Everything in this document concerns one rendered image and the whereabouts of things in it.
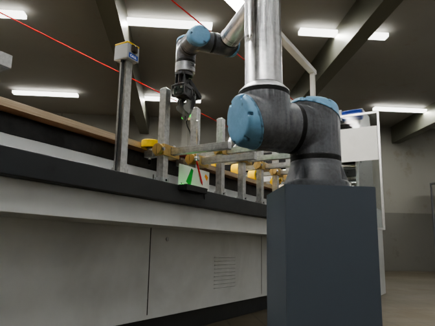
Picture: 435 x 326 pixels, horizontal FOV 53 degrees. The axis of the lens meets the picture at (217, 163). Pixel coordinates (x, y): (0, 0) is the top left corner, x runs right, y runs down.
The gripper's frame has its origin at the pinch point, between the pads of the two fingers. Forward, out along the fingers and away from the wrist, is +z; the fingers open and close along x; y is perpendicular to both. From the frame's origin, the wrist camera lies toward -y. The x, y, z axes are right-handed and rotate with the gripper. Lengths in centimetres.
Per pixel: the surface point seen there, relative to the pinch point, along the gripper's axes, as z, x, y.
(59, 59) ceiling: -236, -446, -284
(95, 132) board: 11.3, -22.4, 31.6
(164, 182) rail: 29.6, -3.9, 8.8
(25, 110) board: 12, -22, 64
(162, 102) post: -6.2, -7.7, 7.5
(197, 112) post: -8.8, -6.1, -18.3
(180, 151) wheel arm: 15.8, -0.4, 3.3
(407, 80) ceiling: -236, 24, -634
